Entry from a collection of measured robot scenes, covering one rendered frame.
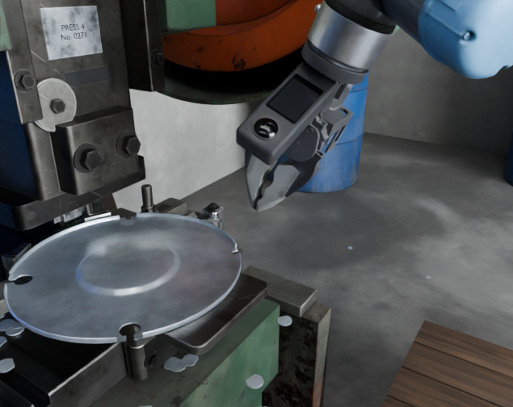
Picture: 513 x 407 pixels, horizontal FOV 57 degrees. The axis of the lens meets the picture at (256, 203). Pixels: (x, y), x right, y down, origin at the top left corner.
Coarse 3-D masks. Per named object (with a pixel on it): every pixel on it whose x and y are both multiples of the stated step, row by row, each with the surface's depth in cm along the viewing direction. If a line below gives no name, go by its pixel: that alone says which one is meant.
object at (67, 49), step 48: (48, 0) 49; (96, 0) 53; (48, 48) 50; (96, 48) 55; (48, 96) 50; (96, 96) 56; (0, 144) 54; (48, 144) 52; (96, 144) 54; (48, 192) 54
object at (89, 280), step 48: (48, 240) 67; (96, 240) 68; (144, 240) 66; (192, 240) 68; (48, 288) 57; (96, 288) 56; (144, 288) 56; (192, 288) 57; (48, 336) 49; (96, 336) 49; (144, 336) 49
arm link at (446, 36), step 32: (384, 0) 39; (416, 0) 36; (448, 0) 33; (480, 0) 32; (512, 0) 31; (416, 32) 37; (448, 32) 34; (480, 32) 32; (512, 32) 33; (448, 64) 36; (480, 64) 34; (512, 64) 36
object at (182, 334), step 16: (240, 272) 60; (240, 288) 57; (256, 288) 57; (224, 304) 54; (240, 304) 54; (256, 304) 56; (208, 320) 52; (224, 320) 52; (240, 320) 54; (128, 336) 58; (160, 336) 51; (176, 336) 50; (192, 336) 50; (208, 336) 50; (128, 352) 60; (144, 352) 60; (160, 352) 63; (192, 352) 49; (128, 368) 61; (144, 368) 61
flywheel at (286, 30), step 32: (224, 0) 82; (256, 0) 78; (288, 0) 75; (320, 0) 69; (192, 32) 84; (224, 32) 81; (256, 32) 77; (288, 32) 74; (192, 64) 86; (224, 64) 82; (256, 64) 79
